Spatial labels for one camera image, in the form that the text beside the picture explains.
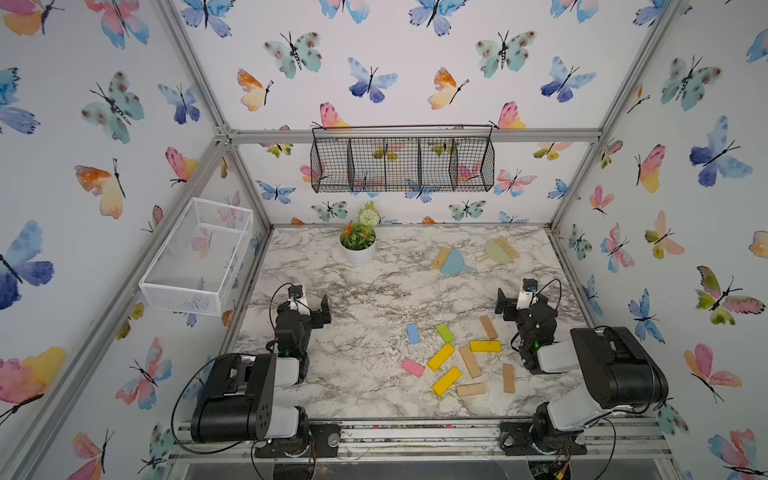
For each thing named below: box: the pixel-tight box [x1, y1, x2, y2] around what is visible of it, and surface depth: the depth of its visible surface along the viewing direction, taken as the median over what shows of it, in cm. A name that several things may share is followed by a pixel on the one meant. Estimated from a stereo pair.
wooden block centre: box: [459, 346, 482, 378], surface depth 88 cm
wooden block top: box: [479, 315, 498, 340], surface depth 96 cm
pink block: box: [402, 359, 425, 378], surface depth 88 cm
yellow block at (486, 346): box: [469, 340, 503, 353], surface depth 91 cm
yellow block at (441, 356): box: [428, 343, 455, 372], surface depth 90 cm
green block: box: [436, 324, 455, 343], surface depth 95 cm
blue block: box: [408, 324, 419, 344], surface depth 93 cm
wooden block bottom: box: [456, 384, 486, 397], surface depth 83 cm
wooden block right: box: [503, 364, 515, 393], surface depth 86 cm
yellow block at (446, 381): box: [432, 366, 463, 397], surface depth 84 cm
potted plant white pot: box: [339, 226, 377, 267], surface depth 100 cm
